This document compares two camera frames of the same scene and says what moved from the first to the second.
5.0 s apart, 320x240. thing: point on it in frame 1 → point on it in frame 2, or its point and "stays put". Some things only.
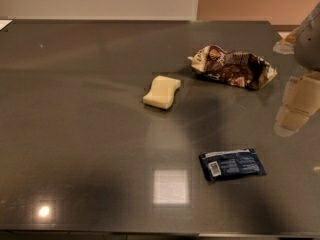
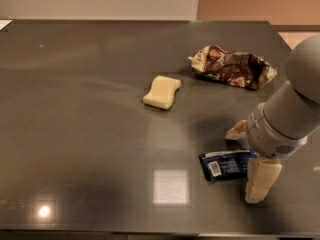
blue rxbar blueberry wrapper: x=234 y=163 stays put
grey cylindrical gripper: x=310 y=45 → x=269 y=137
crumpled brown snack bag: x=238 y=69 stays put
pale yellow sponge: x=162 y=92 stays put
